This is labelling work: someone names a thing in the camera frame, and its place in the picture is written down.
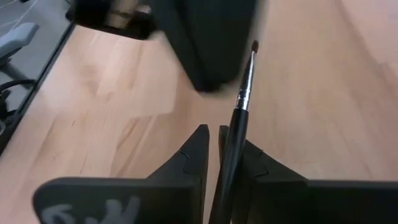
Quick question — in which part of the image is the black cable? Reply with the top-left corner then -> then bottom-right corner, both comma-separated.
0,78 -> 37,125

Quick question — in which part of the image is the grey chair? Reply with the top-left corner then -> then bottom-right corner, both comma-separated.
0,22 -> 40,82

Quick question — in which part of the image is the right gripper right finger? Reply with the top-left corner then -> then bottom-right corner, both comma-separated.
219,126 -> 398,224

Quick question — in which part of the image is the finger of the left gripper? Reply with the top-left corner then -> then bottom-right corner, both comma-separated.
149,0 -> 257,91

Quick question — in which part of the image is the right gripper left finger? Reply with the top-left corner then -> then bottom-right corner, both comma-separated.
32,124 -> 210,224

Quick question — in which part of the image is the black paintbrush silver ferrule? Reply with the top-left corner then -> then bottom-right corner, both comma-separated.
207,39 -> 260,224

